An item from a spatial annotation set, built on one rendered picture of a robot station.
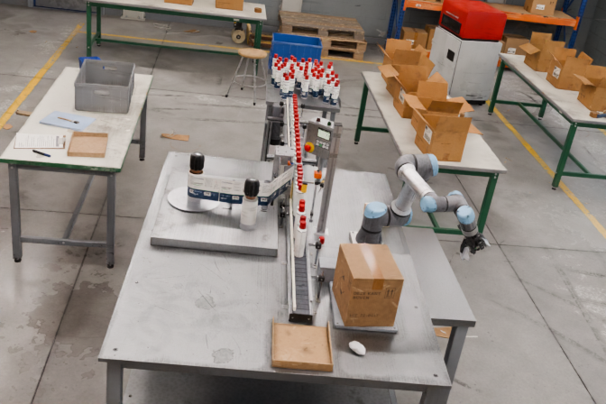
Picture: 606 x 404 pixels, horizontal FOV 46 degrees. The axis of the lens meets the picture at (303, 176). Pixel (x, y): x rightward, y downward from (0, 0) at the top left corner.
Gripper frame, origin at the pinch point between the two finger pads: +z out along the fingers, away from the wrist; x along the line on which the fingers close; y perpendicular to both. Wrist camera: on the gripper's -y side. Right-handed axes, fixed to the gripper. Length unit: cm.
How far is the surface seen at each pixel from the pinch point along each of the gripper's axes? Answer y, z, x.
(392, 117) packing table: -240, 130, 57
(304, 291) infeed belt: -21, -18, -81
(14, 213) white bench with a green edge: -204, -14, -219
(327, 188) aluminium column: -81, -8, -41
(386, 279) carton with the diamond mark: 6, -29, -46
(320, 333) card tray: 5, -19, -85
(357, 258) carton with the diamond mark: -12, -29, -52
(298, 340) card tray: 7, -26, -95
